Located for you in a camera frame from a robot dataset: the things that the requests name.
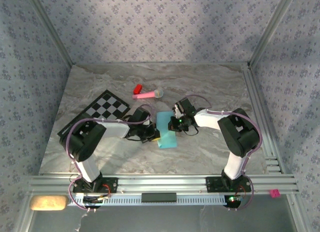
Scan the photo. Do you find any light blue cloth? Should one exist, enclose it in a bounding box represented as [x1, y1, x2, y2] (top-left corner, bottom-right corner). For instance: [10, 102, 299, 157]
[155, 110, 179, 150]

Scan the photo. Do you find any pink toy microphone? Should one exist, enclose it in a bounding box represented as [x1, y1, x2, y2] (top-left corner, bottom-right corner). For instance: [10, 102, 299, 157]
[132, 88, 165, 101]

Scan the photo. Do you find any black and white checkerboard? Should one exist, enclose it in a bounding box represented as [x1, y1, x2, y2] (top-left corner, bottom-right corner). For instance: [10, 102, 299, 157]
[57, 89, 131, 143]

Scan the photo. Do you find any black bar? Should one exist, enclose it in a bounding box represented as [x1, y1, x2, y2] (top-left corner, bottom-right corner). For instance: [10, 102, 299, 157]
[141, 192, 177, 204]

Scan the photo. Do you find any right control board with light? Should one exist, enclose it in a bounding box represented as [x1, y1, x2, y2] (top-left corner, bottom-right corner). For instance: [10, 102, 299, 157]
[224, 194, 245, 203]

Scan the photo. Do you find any beige sponge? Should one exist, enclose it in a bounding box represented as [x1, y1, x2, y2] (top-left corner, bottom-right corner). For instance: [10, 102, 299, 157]
[29, 194, 70, 212]

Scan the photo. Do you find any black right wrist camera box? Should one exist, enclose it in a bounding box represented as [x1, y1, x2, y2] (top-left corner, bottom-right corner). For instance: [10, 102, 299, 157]
[172, 97, 197, 118]

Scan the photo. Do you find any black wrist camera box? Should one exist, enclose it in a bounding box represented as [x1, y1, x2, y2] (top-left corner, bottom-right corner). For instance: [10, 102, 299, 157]
[172, 97, 197, 118]
[129, 108, 152, 125]

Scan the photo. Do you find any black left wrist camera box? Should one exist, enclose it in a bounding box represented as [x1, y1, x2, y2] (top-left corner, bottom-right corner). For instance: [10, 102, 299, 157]
[129, 108, 152, 125]

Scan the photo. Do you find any long aluminium frame rail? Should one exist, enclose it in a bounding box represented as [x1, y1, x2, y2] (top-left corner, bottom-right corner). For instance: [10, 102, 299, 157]
[27, 174, 300, 195]

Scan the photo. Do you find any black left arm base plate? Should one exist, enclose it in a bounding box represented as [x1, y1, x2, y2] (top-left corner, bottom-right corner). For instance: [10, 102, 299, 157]
[72, 177, 119, 194]

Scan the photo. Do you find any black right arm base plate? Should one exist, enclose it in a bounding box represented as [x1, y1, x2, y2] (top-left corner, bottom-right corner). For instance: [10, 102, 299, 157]
[205, 176, 252, 193]

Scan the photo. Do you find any white slotted cable duct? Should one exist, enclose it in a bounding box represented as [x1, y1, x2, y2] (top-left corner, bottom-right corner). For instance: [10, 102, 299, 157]
[67, 193, 230, 207]

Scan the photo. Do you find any aluminium side rail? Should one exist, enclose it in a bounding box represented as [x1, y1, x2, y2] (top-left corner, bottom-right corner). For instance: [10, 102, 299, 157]
[241, 63, 285, 174]

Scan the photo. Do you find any left control board with wires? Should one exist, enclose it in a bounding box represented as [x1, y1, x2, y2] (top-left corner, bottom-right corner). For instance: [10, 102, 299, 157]
[82, 194, 112, 205]

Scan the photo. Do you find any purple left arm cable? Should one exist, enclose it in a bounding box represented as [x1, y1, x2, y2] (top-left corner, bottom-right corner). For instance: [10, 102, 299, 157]
[66, 103, 154, 213]

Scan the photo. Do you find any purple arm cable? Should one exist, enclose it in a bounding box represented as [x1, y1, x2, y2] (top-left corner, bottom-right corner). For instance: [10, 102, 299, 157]
[66, 103, 154, 213]
[183, 94, 263, 212]

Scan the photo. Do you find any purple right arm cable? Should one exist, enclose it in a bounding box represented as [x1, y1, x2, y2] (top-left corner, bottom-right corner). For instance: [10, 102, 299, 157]
[183, 94, 263, 212]

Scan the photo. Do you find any aluminium corner post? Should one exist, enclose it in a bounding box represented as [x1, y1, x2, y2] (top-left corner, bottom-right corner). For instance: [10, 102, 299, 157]
[248, 0, 300, 68]
[24, 0, 76, 67]

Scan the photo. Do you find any aluminium frame leg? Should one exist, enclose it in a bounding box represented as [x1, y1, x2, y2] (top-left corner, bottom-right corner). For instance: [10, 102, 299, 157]
[14, 194, 35, 232]
[287, 194, 310, 232]

